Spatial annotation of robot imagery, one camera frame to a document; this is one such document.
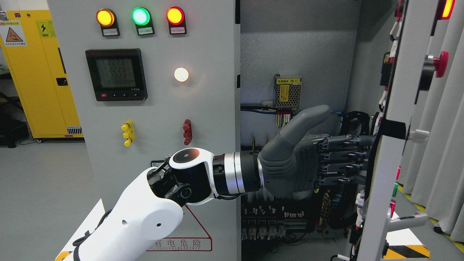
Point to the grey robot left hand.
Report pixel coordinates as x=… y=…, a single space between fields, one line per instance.
x=295 y=162

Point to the grey cabinet door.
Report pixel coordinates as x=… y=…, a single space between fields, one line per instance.
x=210 y=53
x=372 y=42

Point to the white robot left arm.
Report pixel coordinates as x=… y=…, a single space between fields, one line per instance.
x=150 y=208

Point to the relay and terminal row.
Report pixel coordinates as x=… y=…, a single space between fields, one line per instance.
x=266 y=220

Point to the metal mesh power supply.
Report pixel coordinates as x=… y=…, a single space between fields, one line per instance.
x=287 y=91

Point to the red terminal posts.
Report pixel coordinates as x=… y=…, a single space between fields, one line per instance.
x=187 y=132

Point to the red electric hazard sticker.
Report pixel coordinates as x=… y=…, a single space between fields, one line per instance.
x=189 y=236

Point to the grey curtain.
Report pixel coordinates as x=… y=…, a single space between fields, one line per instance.
x=433 y=175

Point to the white indicator lamp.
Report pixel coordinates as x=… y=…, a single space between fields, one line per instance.
x=181 y=74

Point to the yellow terminal posts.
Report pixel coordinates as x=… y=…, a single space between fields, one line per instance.
x=128 y=133

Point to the red emergency stop button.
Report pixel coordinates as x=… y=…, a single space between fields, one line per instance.
x=436 y=65

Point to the red indicator lamp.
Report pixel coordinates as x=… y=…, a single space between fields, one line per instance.
x=176 y=20

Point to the black digital power meter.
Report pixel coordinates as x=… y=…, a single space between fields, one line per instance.
x=117 y=74

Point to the green indicator lamp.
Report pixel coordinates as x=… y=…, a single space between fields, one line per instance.
x=143 y=21

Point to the yellow indicator lamp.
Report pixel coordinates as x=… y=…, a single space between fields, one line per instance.
x=108 y=22

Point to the yellow safety cabinet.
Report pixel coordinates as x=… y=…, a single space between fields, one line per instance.
x=32 y=52

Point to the silver door handle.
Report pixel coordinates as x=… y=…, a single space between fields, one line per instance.
x=407 y=222

